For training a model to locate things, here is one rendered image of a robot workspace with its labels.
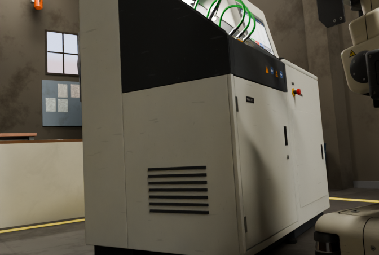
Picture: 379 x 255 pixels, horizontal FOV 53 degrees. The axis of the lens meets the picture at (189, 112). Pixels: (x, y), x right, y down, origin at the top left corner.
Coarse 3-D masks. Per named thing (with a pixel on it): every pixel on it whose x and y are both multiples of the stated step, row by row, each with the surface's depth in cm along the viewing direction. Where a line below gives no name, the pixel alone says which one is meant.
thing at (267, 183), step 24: (240, 96) 158; (264, 96) 180; (240, 120) 155; (264, 120) 177; (240, 144) 153; (264, 144) 174; (288, 144) 202; (240, 168) 151; (264, 168) 171; (288, 168) 198; (264, 192) 168; (288, 192) 194; (264, 216) 165; (288, 216) 190
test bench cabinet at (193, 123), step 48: (144, 96) 175; (192, 96) 161; (144, 144) 174; (192, 144) 160; (144, 192) 172; (192, 192) 158; (240, 192) 148; (144, 240) 170; (192, 240) 157; (240, 240) 146; (288, 240) 196
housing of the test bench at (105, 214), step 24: (96, 0) 196; (96, 24) 195; (96, 48) 194; (96, 72) 193; (120, 72) 184; (96, 96) 192; (120, 96) 183; (96, 120) 191; (120, 120) 182; (96, 144) 190; (120, 144) 181; (96, 168) 189; (120, 168) 180; (96, 192) 188; (120, 192) 180; (96, 216) 187; (120, 216) 179; (96, 240) 186; (120, 240) 178
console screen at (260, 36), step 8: (240, 8) 250; (240, 16) 245; (256, 16) 275; (256, 24) 268; (264, 24) 285; (248, 32) 246; (256, 32) 261; (264, 32) 277; (256, 40) 254; (264, 40) 270; (264, 48) 263
